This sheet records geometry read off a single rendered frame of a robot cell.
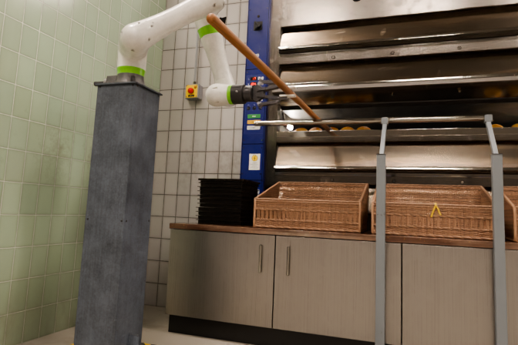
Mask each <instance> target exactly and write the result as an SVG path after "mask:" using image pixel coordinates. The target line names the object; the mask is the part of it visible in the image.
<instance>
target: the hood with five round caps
mask: <svg viewBox="0 0 518 345"><path fill-rule="evenodd" d="M510 6H518V0H282V3H281V28H282V29H286V28H300V27H308V26H316V25H332V24H340V23H348V22H363V21H371V20H379V19H387V18H401V17H409V16H417V15H433V14H441V13H449V12H464V11H472V10H480V9H488V8H502V7H510Z"/></svg>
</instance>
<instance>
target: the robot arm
mask: <svg viewBox="0 0 518 345"><path fill-rule="evenodd" d="M225 1H226V0H185V1H183V2H181V3H180V4H178V5H175V6H173V7H172V8H169V9H167V10H166V11H163V12H161V13H158V14H156V15H153V16H150V17H149V18H145V19H142V20H140V21H137V22H133V23H130V24H128V25H126V26H125V27H124V28H123V29H122V31H121V33H120V38H119V50H118V59H117V68H116V69H117V75H108V76H107V78H106V79H104V81H99V82H94V83H93V84H94V85H95V84H97V83H110V82H135V81H137V82H139V83H141V84H143V85H145V83H144V76H145V74H146V58H147V53H148V50H149V48H150V47H151V46H153V45H154V44H156V43H157V42H158V41H160V40H161V39H164V38H165V37H167V36H168V35H170V34H172V33H173V32H175V31H177V30H178V29H180V28H182V27H184V26H186V25H189V24H190V23H193V22H195V25H196V27H197V31H198V34H199V36H200V40H201V42H202V45H203V48H204V50H205V52H206V54H207V58H208V60H209V63H210V67H211V70H212V73H213V76H214V82H215V84H213V85H210V86H209V87H208V88H207V91H206V100H207V102H208V103H209V104H210V105H212V106H214V107H221V106H225V107H231V106H234V105H237V104H246V103H247V102H256V103H257V106H258V107H259V108H261V107H263V106H272V105H277V104H280V101H281V100H287V99H288V98H296V95H295V94H292V95H279V96H280V97H279V96H273V95H265V92H267V91H271V90H275V89H279V88H278V87H277V86H276V85H275V84H274V83H273V82H272V81H271V80H263V79H259V82H258V84H256V85H245V84H237V85H235V83H234V80H233V77H232V75H231V72H230V68H229V65H228V61H227V56H226V52H225V48H224V40H223V36H222V35H221V34H220V33H219V32H218V31H217V30H216V29H215V28H214V27H212V26H211V25H210V24H209V23H208V22H207V15H208V14H210V13H214V14H215V15H216V16H217V17H218V13H219V12H220V11H221V10H222V9H223V8H224V6H225ZM263 84H268V85H273V86H268V87H262V86H261V85H263ZM262 99H274V100H276V101H270V102H260V101H261V100H262Z"/></svg>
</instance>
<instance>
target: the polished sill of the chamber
mask: <svg viewBox="0 0 518 345"><path fill-rule="evenodd" d="M493 134H494V135H505V134H518V127H495V128H493ZM451 135H488V133H487V129H486V128H454V129H386V136H451ZM345 136H382V130H381V129H375V130H335V131H294V132H277V138H291V137H345Z"/></svg>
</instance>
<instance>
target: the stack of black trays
mask: <svg viewBox="0 0 518 345"><path fill-rule="evenodd" d="M198 180H200V182H199V183H200V186H198V187H200V190H197V191H200V195H198V196H200V198H199V200H200V202H199V204H200V207H197V208H198V211H196V212H198V215H196V216H198V219H196V220H198V223H204V224H218V225H232V226H250V225H253V220H254V198H255V197H256V196H257V195H260V194H257V191H260V190H257V188H258V187H259V186H258V185H260V184H261V183H259V182H255V181H250V180H247V179H205V178H198ZM213 207H214V208H213ZM230 208H232V209H230Z"/></svg>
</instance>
